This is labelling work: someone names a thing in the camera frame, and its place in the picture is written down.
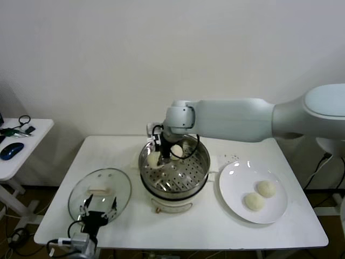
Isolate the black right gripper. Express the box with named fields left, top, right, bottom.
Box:
left=156, top=133, right=173, bottom=167

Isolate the black floor power adapter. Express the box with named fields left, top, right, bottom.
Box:
left=10, top=228, right=28, bottom=243

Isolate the perforated steel steamer basket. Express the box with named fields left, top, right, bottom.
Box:
left=139, top=132, right=210, bottom=195

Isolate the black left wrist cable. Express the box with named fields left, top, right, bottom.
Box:
left=47, top=220, right=84, bottom=259

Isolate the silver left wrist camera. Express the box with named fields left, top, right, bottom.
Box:
left=71, top=233, right=91, bottom=248

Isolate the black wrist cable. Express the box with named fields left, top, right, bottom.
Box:
left=182, top=133, right=201, bottom=160
left=47, top=220, right=84, bottom=259

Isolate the white steamed baozi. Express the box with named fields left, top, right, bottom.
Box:
left=147, top=153, right=163, bottom=169
left=171, top=144, right=185, bottom=161
left=257, top=180, right=277, bottom=197
left=244, top=192, right=265, bottom=212

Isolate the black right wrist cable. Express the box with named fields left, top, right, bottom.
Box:
left=182, top=133, right=201, bottom=160

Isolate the black cable with adapter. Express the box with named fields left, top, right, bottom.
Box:
left=303, top=152, right=345, bottom=191

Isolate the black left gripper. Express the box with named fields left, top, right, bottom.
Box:
left=79, top=194, right=118, bottom=238

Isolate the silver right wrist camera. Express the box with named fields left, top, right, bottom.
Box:
left=146, top=122, right=163, bottom=142

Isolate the white stand base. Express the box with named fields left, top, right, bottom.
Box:
left=314, top=193, right=345, bottom=217

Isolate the glass lid with cream handle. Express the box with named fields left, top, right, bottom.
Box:
left=67, top=167, right=132, bottom=223

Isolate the white side table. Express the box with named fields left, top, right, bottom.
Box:
left=0, top=118, right=54, bottom=225

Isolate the white round plate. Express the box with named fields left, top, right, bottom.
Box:
left=218, top=160, right=288, bottom=224

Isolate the blue computer mouse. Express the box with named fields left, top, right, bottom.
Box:
left=0, top=142, right=25, bottom=161

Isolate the black cord loop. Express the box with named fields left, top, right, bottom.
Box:
left=18, top=115, right=32, bottom=128

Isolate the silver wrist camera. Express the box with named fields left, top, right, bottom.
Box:
left=146, top=122, right=163, bottom=142
left=71, top=233, right=91, bottom=248

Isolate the cream electric cooker pot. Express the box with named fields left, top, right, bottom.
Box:
left=130, top=152, right=218, bottom=214

